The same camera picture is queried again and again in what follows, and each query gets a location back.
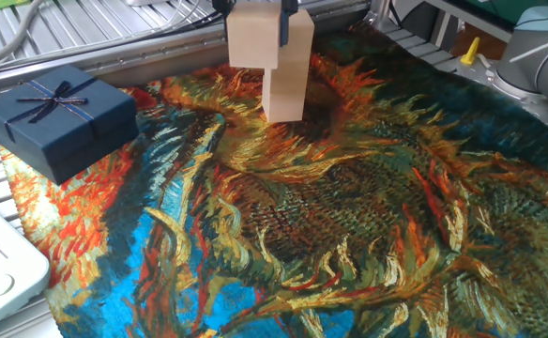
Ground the white plastic device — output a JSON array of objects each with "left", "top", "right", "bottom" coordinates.
[{"left": 0, "top": 191, "right": 53, "bottom": 337}]

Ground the yellow plastic handle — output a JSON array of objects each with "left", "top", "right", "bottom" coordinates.
[{"left": 460, "top": 36, "right": 481, "bottom": 66}]

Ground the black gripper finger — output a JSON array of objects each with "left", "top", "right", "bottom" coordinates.
[
  {"left": 211, "top": 0, "right": 236, "bottom": 23},
  {"left": 279, "top": 0, "right": 300, "bottom": 48}
]

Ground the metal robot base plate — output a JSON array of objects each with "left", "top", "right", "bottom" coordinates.
[{"left": 456, "top": 54, "right": 548, "bottom": 137}]

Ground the navy gift box with ribbon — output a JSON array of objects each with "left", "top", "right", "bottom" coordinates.
[{"left": 0, "top": 64, "right": 140, "bottom": 186}]

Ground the black cable bundle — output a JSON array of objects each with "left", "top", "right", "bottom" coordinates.
[{"left": 128, "top": 0, "right": 231, "bottom": 43}]

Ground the sunflower painting cloth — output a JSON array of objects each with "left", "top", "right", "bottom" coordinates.
[{"left": 0, "top": 21, "right": 548, "bottom": 338}]

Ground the grey corrugated hose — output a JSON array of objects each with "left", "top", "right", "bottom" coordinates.
[{"left": 0, "top": 0, "right": 48, "bottom": 75}]

